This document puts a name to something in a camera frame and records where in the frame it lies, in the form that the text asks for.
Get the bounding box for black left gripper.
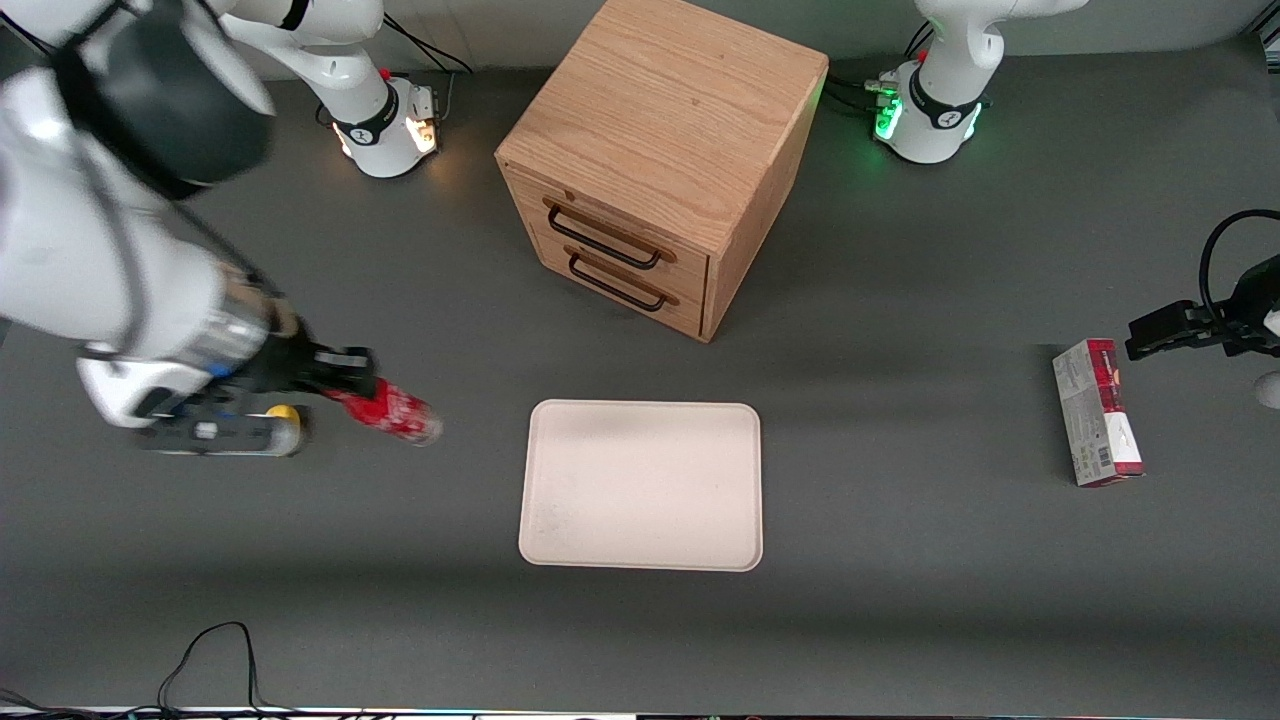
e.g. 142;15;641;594
1126;254;1280;362

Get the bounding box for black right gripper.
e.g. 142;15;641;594
228;335;377;401

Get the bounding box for red soda can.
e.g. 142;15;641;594
326;377;443;447

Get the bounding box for cream rectangular tray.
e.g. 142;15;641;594
518;399;764;573

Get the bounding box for red plaid cardboard box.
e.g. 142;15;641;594
1052;338;1147;489

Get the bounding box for wooden drawer front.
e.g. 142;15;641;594
503;165;713;291
535;225;709;339

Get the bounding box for wooden drawer cabinet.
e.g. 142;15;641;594
494;0;830;344

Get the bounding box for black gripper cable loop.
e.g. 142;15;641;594
1198;208;1280;323

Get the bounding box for black cable on floor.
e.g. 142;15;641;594
0;621;301;720

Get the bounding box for dark metal drawer handle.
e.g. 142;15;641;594
566;249;681;314
543;197;678;272

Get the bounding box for black arm base cable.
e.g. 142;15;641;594
828;72;901;119
383;12;475;79

